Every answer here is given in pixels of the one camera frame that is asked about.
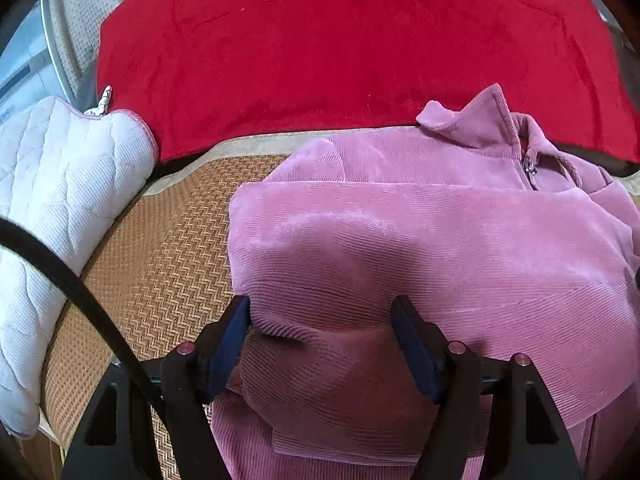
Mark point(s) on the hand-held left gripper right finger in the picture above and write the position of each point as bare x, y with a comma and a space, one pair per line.
415, 345

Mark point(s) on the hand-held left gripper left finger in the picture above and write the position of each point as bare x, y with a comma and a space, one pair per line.
229, 342

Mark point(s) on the woven bamboo mat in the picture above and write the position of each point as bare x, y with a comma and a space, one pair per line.
165, 260

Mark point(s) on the white quilted pillow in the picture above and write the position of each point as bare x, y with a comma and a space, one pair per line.
55, 170

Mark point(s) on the small patterned fabric tag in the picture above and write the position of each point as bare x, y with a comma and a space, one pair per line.
102, 102

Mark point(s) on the red fleece blanket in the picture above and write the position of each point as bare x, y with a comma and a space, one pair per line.
350, 45

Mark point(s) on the white textured bed cover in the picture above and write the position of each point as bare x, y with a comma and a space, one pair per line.
85, 15

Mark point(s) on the window with metal frame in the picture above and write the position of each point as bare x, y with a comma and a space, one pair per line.
25, 60

